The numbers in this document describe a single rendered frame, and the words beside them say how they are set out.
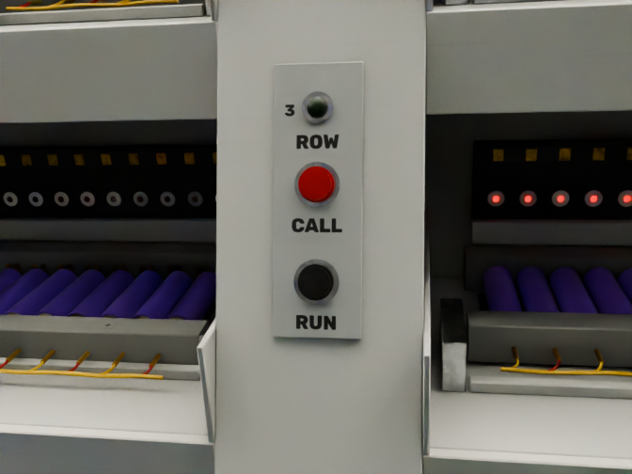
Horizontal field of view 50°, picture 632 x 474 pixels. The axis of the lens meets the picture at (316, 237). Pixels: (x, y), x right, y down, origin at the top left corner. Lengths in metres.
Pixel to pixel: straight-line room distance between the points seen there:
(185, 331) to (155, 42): 0.15
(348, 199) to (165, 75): 0.11
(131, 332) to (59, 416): 0.05
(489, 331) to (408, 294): 0.08
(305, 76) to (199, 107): 0.06
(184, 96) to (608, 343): 0.25
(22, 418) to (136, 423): 0.06
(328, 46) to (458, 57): 0.06
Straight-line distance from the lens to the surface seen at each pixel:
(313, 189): 0.30
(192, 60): 0.33
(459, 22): 0.31
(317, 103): 0.30
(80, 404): 0.37
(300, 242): 0.30
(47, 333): 0.40
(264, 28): 0.32
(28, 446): 0.37
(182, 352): 0.37
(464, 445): 0.32
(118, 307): 0.42
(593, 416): 0.35
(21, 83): 0.37
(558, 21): 0.32
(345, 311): 0.30
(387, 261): 0.30
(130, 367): 0.38
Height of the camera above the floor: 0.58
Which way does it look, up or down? level
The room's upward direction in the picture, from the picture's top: straight up
